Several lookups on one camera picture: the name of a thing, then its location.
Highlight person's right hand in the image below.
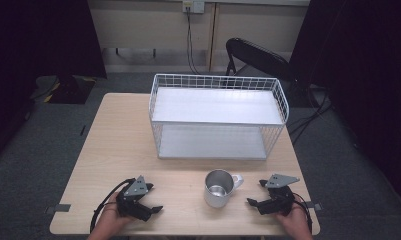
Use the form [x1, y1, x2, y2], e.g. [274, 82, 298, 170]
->
[275, 196, 312, 234]

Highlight black folding chair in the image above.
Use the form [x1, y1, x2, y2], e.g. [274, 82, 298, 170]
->
[224, 37, 296, 83]

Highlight grey tape strip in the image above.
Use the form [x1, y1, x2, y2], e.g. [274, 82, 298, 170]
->
[44, 203, 72, 215]
[304, 201, 323, 212]

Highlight silver metal cup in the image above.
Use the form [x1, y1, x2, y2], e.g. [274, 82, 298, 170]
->
[203, 168, 245, 209]

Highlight black wall socket cable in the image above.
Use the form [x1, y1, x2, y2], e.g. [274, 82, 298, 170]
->
[185, 6, 203, 76]

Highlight right hand-held gripper cable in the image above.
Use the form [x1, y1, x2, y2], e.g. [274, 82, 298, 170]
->
[291, 192, 314, 233]

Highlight person's left hand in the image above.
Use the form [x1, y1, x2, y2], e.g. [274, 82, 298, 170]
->
[98, 192, 136, 232]

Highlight dark curtain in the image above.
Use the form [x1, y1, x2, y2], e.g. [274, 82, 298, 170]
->
[0, 0, 108, 168]
[288, 0, 401, 214]

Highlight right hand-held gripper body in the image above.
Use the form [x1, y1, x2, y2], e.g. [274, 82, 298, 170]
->
[258, 173, 301, 216]

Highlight black stand base yellow tape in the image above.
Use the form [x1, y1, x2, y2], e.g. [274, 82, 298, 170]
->
[30, 74, 98, 105]

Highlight white wire shelf rack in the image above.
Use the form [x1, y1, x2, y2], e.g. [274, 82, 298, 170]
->
[148, 73, 291, 161]

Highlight white wall socket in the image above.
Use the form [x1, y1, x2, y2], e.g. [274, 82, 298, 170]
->
[182, 0, 206, 15]

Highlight black floor cables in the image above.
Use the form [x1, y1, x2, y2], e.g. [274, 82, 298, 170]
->
[287, 84, 334, 145]

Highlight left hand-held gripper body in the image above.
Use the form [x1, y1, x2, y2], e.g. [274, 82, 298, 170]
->
[115, 175, 153, 221]

